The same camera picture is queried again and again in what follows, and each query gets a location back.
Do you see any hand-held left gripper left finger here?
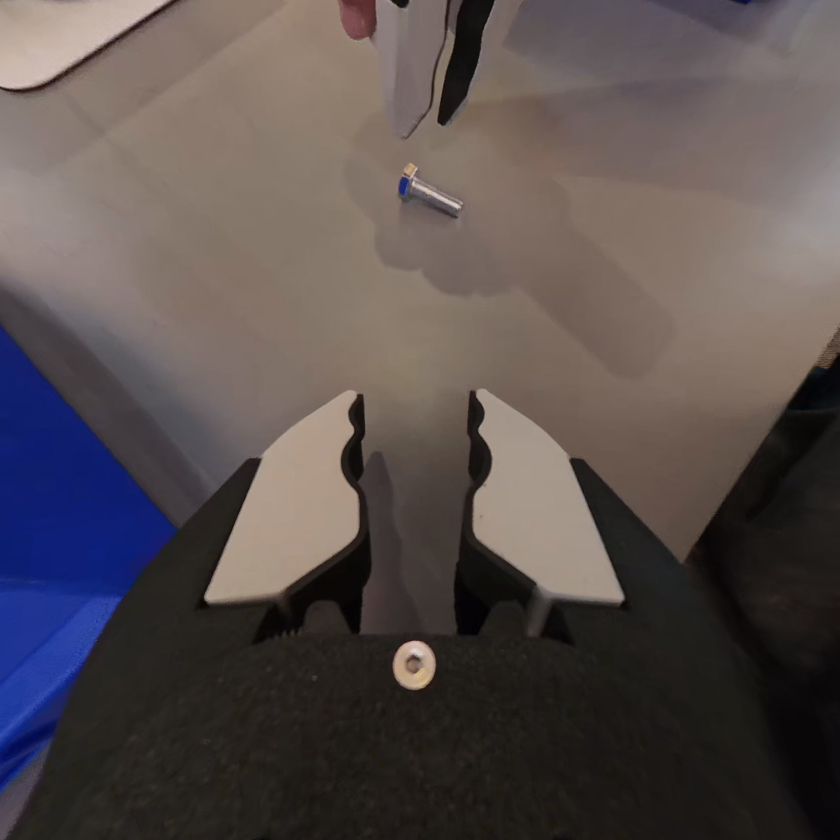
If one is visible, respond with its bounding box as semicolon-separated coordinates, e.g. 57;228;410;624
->
204;390;370;637

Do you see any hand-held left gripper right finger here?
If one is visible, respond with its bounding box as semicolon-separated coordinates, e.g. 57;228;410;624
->
456;388;626;637

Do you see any white document stand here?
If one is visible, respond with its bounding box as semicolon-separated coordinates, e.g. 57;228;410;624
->
0;0;181;91

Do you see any grey desk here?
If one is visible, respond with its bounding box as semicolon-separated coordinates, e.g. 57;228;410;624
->
0;0;840;815

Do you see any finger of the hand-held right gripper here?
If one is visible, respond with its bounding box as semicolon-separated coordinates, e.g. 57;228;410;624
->
371;0;455;140
436;0;497;127

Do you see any short thick silver bolt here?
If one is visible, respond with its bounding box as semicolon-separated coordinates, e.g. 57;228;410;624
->
397;163;466;219

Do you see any person's right hand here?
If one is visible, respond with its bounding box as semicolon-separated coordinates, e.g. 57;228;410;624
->
338;0;379;42

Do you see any blue plastic bin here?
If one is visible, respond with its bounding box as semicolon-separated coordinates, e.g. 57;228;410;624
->
0;325;181;788

